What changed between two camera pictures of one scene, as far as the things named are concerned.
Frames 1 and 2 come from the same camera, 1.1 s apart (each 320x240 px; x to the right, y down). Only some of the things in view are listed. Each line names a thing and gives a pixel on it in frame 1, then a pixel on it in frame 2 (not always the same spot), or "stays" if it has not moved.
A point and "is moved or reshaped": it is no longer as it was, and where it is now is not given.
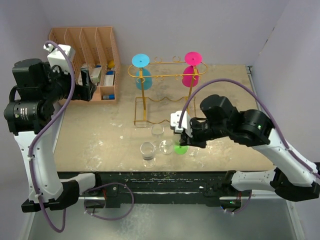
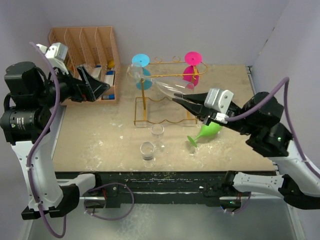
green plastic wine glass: [179, 149] is moved or reshaped
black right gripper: [184, 138] to [199, 109]
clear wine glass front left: [148, 149] stays
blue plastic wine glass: [143, 78] stays
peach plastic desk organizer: [95, 49] stays
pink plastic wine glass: [191, 75] stays
